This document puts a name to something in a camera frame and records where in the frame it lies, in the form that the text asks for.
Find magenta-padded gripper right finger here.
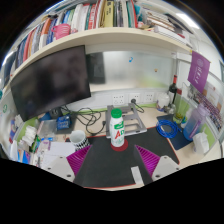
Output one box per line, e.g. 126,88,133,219
133,144,184,188

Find green translucent container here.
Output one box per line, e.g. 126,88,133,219
173,95,188,125

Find wall shelf with books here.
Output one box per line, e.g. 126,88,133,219
1,0,201,88

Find white drink bottle green cap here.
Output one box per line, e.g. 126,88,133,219
109,108,126,148

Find dark wine bottle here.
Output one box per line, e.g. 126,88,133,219
168,74,179,104

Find dark blue mouse pad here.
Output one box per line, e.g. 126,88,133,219
156,114,193,151

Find black desk mat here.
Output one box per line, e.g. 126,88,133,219
71,125,182,190

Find black white checkered mug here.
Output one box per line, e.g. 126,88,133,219
69,129,91,152

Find black computer monitor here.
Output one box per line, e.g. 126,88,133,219
9,45,92,123

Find blue coiled cable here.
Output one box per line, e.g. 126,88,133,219
155,119,183,140

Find flat round red coaster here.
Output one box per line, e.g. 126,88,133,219
110,138,129,153

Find purple blue water bottle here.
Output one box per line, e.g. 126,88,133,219
182,103,210,142

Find small blue box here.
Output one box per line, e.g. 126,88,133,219
55,114,72,132

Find white paper sheet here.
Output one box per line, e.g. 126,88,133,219
38,141,76,168

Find purple pennant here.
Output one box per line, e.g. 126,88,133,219
187,50,212,94

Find white paper strip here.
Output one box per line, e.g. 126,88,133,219
130,165,145,187

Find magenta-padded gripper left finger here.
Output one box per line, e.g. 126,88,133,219
44,144,93,188

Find black cable bundle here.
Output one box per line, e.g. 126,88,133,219
59,105,103,136

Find stack of white napkins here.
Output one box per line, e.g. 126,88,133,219
22,125,38,148

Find white wall socket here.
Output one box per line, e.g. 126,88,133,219
129,93,142,105
143,92,156,103
112,94,126,106

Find grey metal laptop stand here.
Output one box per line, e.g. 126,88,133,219
105,103,148,138

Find white tissue pack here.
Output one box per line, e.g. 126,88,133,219
192,131,211,155

